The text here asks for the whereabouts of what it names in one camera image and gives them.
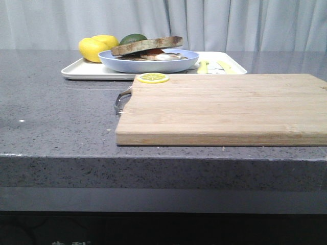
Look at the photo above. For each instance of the light blue plate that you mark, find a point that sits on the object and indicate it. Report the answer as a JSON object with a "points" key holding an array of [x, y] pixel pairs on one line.
{"points": [[143, 66]]}

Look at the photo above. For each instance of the bread slice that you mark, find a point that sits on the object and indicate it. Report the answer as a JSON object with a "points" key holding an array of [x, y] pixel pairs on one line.
{"points": [[138, 58], [143, 45]]}

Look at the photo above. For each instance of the white bear tray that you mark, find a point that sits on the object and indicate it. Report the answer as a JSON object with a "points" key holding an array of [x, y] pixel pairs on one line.
{"points": [[84, 70]]}

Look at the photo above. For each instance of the wooden cutting board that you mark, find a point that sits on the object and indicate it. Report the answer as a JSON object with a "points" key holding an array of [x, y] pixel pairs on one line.
{"points": [[226, 110]]}

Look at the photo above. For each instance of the lemon slice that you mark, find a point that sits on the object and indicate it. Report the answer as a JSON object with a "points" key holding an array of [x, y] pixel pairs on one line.
{"points": [[152, 77]]}

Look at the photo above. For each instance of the yellow plastic fork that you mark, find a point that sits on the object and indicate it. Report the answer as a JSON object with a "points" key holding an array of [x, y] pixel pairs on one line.
{"points": [[202, 68]]}

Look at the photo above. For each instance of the fried egg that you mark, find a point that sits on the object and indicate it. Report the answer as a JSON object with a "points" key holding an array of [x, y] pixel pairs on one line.
{"points": [[159, 55]]}

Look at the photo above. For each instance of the yellow plastic knife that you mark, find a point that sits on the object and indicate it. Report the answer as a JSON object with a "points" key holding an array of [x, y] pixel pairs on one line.
{"points": [[227, 68]]}

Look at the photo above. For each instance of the green lime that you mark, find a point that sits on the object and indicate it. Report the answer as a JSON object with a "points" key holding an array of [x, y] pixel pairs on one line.
{"points": [[132, 38]]}

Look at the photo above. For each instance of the rear yellow lemon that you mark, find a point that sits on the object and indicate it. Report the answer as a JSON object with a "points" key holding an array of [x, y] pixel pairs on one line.
{"points": [[109, 40]]}

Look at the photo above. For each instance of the yellow lemon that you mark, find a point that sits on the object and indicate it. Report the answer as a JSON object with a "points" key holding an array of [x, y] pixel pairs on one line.
{"points": [[109, 40], [90, 48]]}

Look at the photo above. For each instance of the front yellow lemon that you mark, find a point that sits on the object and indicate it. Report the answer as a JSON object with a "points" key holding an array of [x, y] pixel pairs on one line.
{"points": [[90, 48]]}

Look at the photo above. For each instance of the grey curtain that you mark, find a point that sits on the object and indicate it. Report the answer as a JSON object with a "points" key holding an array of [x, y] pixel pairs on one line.
{"points": [[204, 25]]}

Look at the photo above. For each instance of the metal board handle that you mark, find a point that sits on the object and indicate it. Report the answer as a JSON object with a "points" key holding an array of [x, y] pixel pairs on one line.
{"points": [[122, 95]]}

